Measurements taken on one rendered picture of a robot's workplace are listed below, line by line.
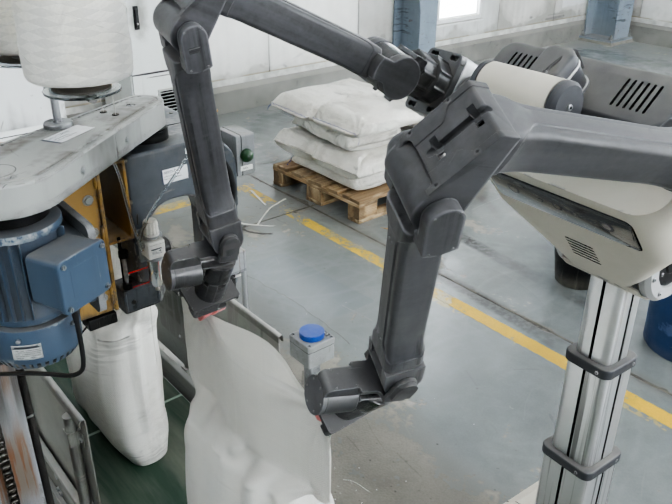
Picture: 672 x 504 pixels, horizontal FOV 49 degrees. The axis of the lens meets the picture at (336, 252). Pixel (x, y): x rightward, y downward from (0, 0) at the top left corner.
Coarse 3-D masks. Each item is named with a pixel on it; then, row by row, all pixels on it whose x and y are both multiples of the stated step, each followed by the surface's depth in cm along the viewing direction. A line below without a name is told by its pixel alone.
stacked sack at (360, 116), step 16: (368, 96) 443; (320, 112) 428; (336, 112) 418; (352, 112) 415; (368, 112) 414; (384, 112) 418; (400, 112) 420; (336, 128) 414; (352, 128) 407; (368, 128) 406; (384, 128) 415
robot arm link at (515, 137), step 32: (480, 96) 67; (416, 128) 70; (448, 128) 68; (480, 128) 66; (512, 128) 66; (544, 128) 69; (576, 128) 71; (608, 128) 74; (640, 128) 78; (384, 160) 73; (416, 160) 70; (448, 160) 67; (480, 160) 66; (512, 160) 69; (544, 160) 71; (576, 160) 73; (608, 160) 75; (640, 160) 77; (416, 192) 69; (448, 192) 68; (416, 224) 71
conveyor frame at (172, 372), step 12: (168, 360) 237; (168, 372) 239; (180, 372) 232; (180, 384) 234; (192, 384) 226; (192, 396) 228; (48, 456) 198; (48, 468) 208; (60, 468) 194; (60, 480) 191; (60, 492) 202; (72, 492) 187
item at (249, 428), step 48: (192, 336) 154; (240, 336) 142; (240, 384) 134; (288, 384) 132; (192, 432) 152; (240, 432) 141; (288, 432) 130; (192, 480) 156; (240, 480) 139; (288, 480) 134
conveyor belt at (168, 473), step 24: (168, 384) 233; (168, 408) 222; (96, 432) 213; (168, 432) 213; (96, 456) 204; (120, 456) 204; (168, 456) 204; (120, 480) 196; (144, 480) 196; (168, 480) 196
